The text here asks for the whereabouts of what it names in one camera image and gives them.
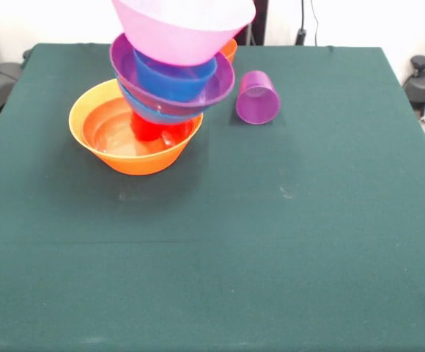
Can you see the large orange bowl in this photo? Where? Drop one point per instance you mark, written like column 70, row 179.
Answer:
column 139, row 165

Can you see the large blue bowl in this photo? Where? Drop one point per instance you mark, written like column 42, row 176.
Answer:
column 161, row 117

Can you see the red cup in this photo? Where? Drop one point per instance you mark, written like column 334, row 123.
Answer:
column 144, row 130

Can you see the purple cup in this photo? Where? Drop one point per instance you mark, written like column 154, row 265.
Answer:
column 258, row 106

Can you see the wide purple bowl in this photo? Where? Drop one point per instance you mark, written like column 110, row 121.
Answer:
column 220, row 84

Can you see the small blue bowl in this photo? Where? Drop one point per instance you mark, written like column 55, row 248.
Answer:
column 172, row 82

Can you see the wide red-orange bowl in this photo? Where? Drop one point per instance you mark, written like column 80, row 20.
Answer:
column 102, row 124

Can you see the small red-orange bowl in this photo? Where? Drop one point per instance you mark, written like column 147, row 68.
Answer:
column 231, row 49

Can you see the large pink bowl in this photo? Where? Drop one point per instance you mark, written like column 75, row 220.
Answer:
column 176, row 36

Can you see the dark green table cloth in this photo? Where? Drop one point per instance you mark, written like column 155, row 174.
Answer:
column 198, row 256

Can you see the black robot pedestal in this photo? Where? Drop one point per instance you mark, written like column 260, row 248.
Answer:
column 260, row 25

